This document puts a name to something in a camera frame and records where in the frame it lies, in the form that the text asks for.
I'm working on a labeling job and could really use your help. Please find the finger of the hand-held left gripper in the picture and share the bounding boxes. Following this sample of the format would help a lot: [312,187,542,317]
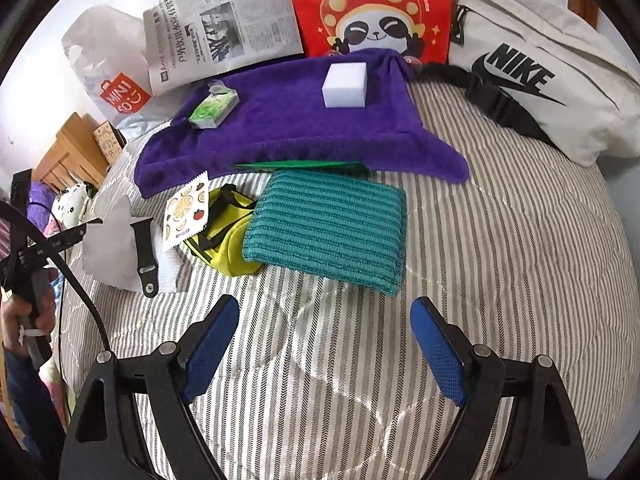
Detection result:
[30,217,104,262]

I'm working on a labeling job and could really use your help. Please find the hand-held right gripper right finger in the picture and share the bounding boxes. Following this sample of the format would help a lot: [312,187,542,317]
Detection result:
[409,296,588,480]

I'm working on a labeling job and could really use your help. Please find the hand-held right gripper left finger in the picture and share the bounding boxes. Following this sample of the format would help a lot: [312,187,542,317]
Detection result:
[60,294,241,480]

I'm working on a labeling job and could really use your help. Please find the pale green microfibre cloth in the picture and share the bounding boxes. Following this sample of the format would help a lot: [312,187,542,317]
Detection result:
[81,194,143,288]

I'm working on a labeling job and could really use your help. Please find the black watch strap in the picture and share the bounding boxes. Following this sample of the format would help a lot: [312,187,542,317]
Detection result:
[129,216,160,298]

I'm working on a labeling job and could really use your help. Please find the white paper towel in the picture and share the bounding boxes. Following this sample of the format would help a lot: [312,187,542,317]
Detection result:
[120,225,189,294]

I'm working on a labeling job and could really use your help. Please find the yellow black striped strap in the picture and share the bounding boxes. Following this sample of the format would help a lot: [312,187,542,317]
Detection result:
[182,185,263,277]

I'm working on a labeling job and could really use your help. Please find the teal ribbed cloth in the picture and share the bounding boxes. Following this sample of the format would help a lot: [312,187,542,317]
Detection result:
[242,170,407,297]

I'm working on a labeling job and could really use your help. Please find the person's left hand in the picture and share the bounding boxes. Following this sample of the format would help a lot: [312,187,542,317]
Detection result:
[0,267,59,357]

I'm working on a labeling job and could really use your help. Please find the white plush toy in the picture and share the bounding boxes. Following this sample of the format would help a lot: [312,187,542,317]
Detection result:
[47,182,98,236]

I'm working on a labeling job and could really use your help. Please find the wooden furniture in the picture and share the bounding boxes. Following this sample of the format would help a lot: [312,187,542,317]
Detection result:
[32,112,121,196]

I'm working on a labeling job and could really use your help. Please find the small patterned box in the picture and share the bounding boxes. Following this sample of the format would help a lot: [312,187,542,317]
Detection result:
[92,121,126,166]

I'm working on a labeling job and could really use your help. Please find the grey striped bedding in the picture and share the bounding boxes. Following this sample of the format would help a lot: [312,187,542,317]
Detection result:
[50,80,628,480]

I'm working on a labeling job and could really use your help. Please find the person's dark blue trousers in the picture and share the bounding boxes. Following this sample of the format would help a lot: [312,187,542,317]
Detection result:
[0,345,68,467]

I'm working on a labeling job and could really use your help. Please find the fruit print packet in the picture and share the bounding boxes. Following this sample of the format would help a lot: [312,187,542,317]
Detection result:
[162,171,210,253]

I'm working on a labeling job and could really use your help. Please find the white plastic bag red logo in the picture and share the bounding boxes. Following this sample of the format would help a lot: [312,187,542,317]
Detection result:
[61,4,187,144]

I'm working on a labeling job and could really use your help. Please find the green tissue pack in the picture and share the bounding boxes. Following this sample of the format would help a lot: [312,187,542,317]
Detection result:
[188,80,240,130]

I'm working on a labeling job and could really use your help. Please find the thin dark green cloth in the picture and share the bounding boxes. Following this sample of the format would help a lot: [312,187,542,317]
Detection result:
[234,160,373,179]

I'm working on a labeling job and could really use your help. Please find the purple towel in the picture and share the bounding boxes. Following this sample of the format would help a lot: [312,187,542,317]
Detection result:
[136,49,471,200]

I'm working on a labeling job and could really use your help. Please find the folded newspaper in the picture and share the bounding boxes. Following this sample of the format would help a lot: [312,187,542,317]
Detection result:
[142,0,306,97]

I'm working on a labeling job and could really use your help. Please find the white sponge block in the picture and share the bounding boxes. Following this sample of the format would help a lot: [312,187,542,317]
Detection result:
[322,64,369,109]

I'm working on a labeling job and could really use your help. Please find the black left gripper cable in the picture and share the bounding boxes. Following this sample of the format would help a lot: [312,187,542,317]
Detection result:
[0,200,114,354]

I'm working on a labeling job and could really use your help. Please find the cream waist bag black strap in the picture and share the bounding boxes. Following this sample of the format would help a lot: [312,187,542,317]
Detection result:
[416,0,640,167]

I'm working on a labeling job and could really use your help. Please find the wooden bed frame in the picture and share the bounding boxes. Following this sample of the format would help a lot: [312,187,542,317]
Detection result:
[567,0,601,29]

